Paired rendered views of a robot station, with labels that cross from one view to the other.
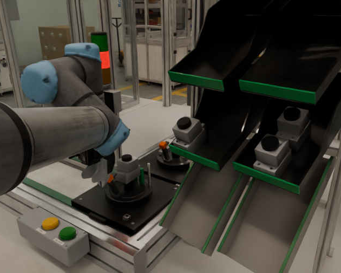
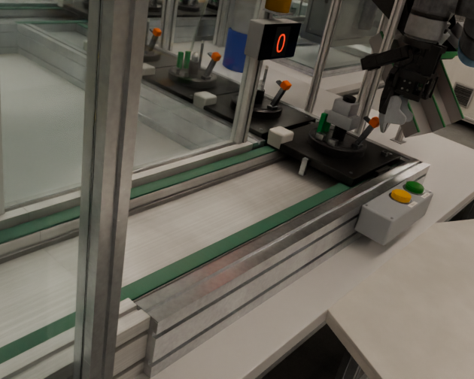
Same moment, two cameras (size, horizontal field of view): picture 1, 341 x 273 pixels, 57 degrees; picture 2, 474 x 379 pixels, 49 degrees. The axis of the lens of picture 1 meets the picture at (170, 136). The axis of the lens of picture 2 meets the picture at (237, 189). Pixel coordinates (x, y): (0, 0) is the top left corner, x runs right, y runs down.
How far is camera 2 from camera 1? 1.63 m
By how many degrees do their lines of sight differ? 79
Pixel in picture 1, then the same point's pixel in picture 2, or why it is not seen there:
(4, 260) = (403, 277)
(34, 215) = (384, 207)
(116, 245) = (419, 169)
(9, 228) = (340, 277)
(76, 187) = (276, 192)
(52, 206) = (356, 197)
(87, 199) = (350, 168)
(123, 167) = (354, 110)
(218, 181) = not seen: hidden behind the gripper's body
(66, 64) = not seen: outside the picture
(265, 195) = not seen: hidden behind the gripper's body
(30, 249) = (381, 256)
